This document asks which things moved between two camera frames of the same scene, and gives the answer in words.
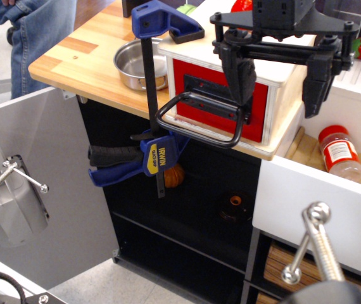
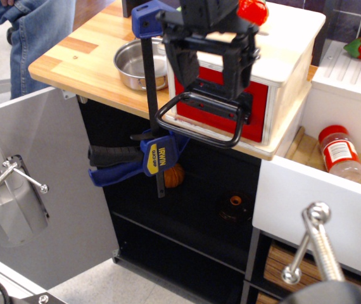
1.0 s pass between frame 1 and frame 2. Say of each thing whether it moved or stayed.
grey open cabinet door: stayed
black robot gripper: moved
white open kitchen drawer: stayed
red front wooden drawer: stayed
